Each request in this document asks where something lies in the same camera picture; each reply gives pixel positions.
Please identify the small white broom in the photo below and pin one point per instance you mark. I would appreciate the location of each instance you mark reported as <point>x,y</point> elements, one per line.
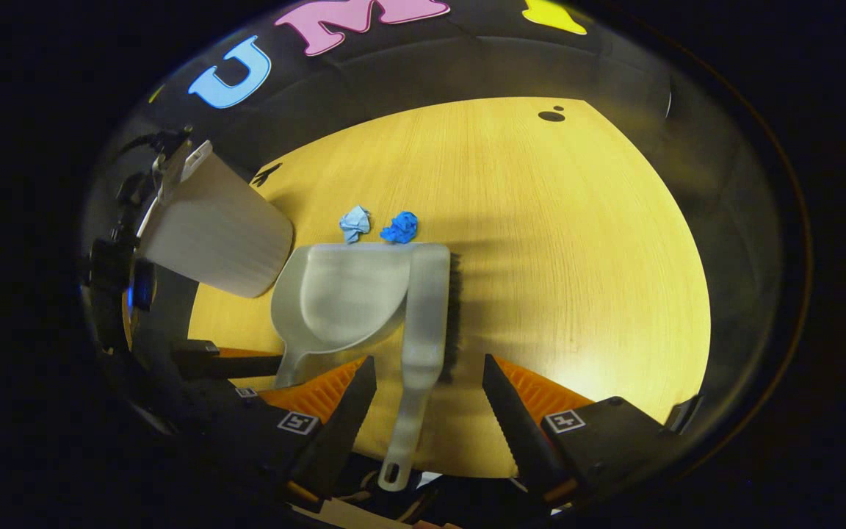
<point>427,308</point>

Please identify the wooden desktop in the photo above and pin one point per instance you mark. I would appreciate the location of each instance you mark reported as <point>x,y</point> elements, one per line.
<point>540,257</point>

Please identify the white dustpan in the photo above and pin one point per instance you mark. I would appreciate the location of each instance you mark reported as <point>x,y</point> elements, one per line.
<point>342,294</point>

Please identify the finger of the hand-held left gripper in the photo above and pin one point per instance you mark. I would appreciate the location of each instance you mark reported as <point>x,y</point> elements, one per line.
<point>225,395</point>
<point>203,360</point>

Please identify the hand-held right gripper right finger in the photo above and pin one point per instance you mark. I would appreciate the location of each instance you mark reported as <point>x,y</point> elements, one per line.
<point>606,441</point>

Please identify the white garbage bin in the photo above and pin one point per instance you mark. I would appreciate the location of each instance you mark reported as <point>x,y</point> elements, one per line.
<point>225,235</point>

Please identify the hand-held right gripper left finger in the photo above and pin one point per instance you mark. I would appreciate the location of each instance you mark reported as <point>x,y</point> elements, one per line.
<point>283,448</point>

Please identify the pale blue paper ball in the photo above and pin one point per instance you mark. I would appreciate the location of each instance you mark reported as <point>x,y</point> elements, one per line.
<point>355,222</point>

